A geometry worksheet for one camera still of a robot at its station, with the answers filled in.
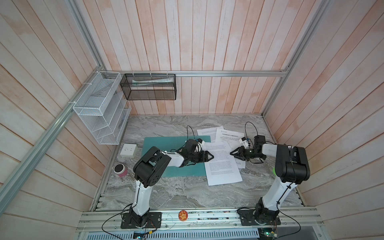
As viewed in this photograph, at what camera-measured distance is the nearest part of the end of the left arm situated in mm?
790

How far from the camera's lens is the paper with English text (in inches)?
34.7

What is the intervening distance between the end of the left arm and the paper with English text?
0.04m
